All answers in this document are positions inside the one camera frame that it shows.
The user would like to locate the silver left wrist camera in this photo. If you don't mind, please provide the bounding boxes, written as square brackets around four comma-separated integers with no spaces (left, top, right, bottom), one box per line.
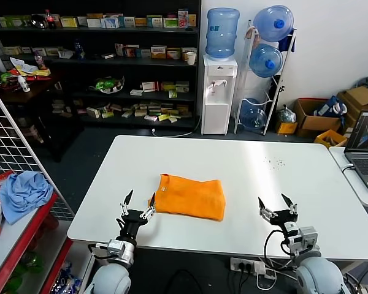
[106,239,127,257]

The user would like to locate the scattered dark crumbs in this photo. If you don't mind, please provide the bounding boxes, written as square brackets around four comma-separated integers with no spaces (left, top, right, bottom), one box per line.
[264,157,286,170]

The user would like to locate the white wire grid panel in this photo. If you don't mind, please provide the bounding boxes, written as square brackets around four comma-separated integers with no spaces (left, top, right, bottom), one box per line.
[0,76,76,221]

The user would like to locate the green white snack bag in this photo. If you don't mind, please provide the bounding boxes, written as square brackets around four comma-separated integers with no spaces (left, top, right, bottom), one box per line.
[90,76,126,94]

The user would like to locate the black shelving unit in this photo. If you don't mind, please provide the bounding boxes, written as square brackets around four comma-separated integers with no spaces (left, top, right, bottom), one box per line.
[0,0,202,129]

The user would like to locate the blue drink bottle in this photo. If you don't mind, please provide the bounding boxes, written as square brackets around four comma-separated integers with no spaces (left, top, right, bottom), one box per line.
[72,39,86,60]

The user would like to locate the blue water jug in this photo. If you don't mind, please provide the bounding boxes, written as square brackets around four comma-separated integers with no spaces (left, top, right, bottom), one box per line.
[205,7,240,59]
[253,4,294,43]
[249,43,284,78]
[240,97,268,133]

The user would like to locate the black rounded base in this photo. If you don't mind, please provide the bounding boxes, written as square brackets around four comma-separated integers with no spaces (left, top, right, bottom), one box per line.
[167,268,201,294]

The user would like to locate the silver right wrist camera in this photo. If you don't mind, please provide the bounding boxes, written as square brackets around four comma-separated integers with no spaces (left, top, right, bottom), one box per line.
[289,225,320,255]

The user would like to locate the blue white medicine box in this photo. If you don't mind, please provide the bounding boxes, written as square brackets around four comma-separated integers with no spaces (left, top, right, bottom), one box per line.
[101,15,123,29]

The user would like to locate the open cardboard box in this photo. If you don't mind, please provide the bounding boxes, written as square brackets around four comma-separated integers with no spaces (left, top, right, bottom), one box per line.
[293,97,342,138]

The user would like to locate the white water dispenser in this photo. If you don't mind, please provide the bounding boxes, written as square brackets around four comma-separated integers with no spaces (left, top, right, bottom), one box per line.
[201,54,239,135]

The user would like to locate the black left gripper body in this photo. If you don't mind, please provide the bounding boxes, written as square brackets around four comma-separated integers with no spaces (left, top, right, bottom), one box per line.
[118,210,148,243]

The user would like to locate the pink colourful box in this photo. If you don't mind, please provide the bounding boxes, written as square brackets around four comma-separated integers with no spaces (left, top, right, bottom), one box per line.
[177,9,190,29]

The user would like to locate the clear plastic bag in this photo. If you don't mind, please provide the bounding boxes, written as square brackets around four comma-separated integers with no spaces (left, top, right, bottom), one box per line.
[278,104,297,124]

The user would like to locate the purple drink bottle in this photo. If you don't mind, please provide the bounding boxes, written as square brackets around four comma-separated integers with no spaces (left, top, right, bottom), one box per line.
[33,50,47,70]

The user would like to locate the orange t-shirt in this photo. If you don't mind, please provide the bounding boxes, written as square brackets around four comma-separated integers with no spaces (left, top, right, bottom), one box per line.
[148,173,227,222]

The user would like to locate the cola bottle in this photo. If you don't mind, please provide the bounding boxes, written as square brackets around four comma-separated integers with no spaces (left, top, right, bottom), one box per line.
[45,9,58,30]

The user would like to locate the black stand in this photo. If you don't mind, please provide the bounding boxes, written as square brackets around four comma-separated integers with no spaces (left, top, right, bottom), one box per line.
[268,78,286,123]

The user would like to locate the yellow plastic bin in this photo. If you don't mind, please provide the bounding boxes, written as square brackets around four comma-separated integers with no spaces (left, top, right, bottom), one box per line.
[313,129,348,150]

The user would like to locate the white red-framed cart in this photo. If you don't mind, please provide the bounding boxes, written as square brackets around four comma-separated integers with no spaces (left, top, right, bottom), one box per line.
[0,192,74,294]

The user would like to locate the small yellow cardboard box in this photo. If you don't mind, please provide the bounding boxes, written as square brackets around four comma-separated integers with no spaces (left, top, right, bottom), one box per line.
[275,121,299,135]

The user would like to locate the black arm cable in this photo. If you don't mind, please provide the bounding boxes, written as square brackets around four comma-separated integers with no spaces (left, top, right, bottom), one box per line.
[87,243,111,260]
[264,231,291,264]

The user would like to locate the blue white plastic bag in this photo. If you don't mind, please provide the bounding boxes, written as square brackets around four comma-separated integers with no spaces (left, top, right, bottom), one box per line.
[50,260,82,290]

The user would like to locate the dark wooden table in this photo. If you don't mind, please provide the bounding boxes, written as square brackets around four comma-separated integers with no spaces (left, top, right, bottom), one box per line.
[0,69,85,163]

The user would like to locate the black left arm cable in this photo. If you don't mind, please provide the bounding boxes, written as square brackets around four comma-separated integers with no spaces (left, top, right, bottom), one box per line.
[87,243,111,260]

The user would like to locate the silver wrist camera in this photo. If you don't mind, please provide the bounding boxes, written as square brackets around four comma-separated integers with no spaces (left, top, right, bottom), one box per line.
[289,225,320,255]
[106,239,127,257]

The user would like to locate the white jug rack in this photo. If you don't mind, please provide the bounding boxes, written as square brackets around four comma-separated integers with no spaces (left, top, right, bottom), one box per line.
[234,20,297,136]

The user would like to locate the closed cardboard box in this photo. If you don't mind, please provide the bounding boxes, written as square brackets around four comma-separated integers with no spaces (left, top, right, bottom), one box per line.
[338,86,368,126]

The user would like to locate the grey laptop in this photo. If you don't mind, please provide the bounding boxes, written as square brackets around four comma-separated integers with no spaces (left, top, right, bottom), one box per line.
[344,110,368,195]

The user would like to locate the light blue cloth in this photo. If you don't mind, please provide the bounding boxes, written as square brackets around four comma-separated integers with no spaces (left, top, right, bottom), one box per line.
[0,171,55,226]

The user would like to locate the white floor cable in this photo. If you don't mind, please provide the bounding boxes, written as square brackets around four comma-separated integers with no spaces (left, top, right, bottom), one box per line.
[151,115,202,138]

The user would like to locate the white power strip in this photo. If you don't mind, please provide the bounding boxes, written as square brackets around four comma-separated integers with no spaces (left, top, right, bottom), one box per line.
[229,257,266,275]

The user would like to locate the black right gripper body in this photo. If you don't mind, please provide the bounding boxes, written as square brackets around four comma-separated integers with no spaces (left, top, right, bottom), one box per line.
[269,209,299,237]

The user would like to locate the yellow white paper pile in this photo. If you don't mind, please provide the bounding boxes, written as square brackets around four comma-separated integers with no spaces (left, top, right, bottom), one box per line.
[9,57,52,78]

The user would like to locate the red green snack packets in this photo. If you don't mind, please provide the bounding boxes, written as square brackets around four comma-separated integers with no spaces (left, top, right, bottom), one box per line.
[0,69,20,90]

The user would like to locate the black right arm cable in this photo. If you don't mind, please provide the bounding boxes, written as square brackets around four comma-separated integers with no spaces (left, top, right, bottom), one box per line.
[264,231,291,264]

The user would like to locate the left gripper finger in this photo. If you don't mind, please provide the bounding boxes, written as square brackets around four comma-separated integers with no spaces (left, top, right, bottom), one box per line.
[120,189,134,217]
[142,192,156,220]

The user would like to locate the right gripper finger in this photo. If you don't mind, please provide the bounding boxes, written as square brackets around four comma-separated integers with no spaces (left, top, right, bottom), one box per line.
[257,197,277,221]
[280,192,299,215]

